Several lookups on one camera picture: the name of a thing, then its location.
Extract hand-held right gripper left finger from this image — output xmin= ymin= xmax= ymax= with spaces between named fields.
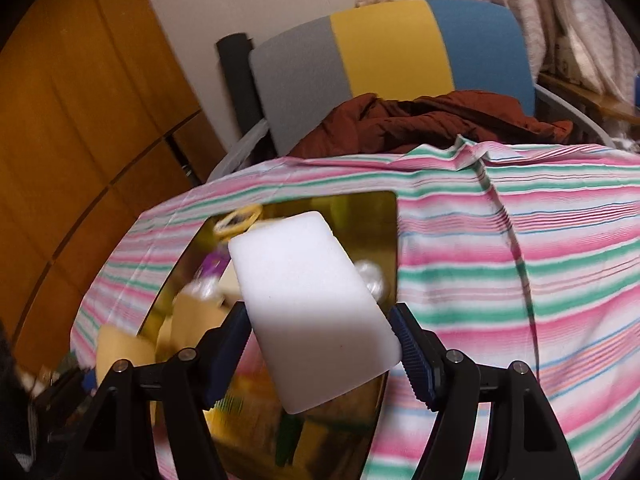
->
xmin=60 ymin=302 xmax=251 ymax=480

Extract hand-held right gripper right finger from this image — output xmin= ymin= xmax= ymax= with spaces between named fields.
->
xmin=390 ymin=302 xmax=581 ymax=480

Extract clear bag of white balls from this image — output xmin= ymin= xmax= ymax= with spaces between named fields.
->
xmin=352 ymin=259 xmax=388 ymax=303

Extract white sponge block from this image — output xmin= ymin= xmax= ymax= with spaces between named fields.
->
xmin=227 ymin=211 xmax=403 ymax=416

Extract yellow sponge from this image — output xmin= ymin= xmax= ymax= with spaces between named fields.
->
xmin=97 ymin=325 xmax=156 ymax=396

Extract yellow hair tie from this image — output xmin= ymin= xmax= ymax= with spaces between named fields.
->
xmin=212 ymin=205 xmax=263 ymax=238

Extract gold tin box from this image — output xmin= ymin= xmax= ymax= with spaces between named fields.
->
xmin=135 ymin=191 xmax=401 ymax=480

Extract pink green striped tablecloth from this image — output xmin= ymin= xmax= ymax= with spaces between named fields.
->
xmin=70 ymin=141 xmax=640 ymax=480

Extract brown quilted jacket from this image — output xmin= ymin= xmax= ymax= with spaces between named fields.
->
xmin=290 ymin=91 xmax=573 ymax=160

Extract black rolled mat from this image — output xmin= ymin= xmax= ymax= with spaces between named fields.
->
xmin=216 ymin=33 xmax=271 ymax=133

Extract wooden wardrobe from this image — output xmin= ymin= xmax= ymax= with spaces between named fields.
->
xmin=0 ymin=0 xmax=221 ymax=361

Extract wooden side desk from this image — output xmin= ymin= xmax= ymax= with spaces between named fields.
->
xmin=537 ymin=72 xmax=640 ymax=126

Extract grey yellow blue chair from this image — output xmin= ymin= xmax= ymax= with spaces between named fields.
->
xmin=248 ymin=0 xmax=618 ymax=161

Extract brown printed carton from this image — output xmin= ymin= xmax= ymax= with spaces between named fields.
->
xmin=552 ymin=42 xmax=583 ymax=78

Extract patterned beige curtain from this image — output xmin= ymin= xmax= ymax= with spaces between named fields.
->
xmin=347 ymin=0 xmax=640 ymax=106

